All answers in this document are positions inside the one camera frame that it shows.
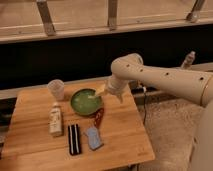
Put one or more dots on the small bottle on ledge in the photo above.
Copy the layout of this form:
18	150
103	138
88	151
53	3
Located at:
188	61

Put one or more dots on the white squeeze bottle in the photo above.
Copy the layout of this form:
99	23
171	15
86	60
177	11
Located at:
55	121

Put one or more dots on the clear plastic cup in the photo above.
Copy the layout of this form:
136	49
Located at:
56	87

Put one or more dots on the middle metal railing post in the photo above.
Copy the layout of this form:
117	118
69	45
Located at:
112	14

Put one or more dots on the left metal railing post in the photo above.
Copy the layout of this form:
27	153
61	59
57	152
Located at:
44	12

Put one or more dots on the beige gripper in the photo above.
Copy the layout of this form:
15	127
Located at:
114	86

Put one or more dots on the green ceramic bowl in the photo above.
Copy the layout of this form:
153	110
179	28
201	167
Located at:
83	102

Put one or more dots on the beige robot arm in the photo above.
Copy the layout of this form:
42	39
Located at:
194	86

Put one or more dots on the black striped rectangular block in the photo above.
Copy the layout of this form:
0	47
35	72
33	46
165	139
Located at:
74	139

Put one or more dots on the metal railing post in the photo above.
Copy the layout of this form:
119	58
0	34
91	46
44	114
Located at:
44	12
193	15
112	14

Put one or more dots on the blue sponge cloth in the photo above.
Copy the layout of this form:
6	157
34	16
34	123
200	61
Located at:
94	140

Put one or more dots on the right metal railing post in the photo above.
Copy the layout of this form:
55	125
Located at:
193	15

